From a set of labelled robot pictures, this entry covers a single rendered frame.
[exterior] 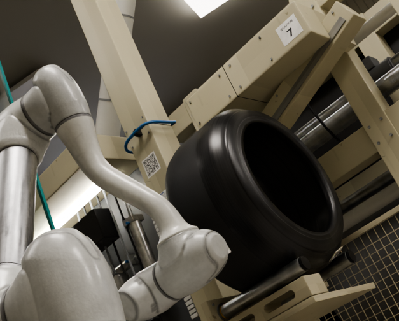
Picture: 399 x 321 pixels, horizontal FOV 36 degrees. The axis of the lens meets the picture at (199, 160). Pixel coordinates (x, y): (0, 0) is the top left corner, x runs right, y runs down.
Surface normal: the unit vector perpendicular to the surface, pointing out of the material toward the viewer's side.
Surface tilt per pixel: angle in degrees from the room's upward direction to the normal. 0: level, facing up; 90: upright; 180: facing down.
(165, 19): 180
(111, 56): 90
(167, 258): 87
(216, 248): 99
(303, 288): 90
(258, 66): 90
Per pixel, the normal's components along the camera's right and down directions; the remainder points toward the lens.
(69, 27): 0.38, 0.84
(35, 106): -0.34, -0.11
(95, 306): 0.47, -0.46
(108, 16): 0.65, -0.54
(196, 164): -0.75, -0.32
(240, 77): -0.66, -0.05
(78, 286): 0.22, -0.53
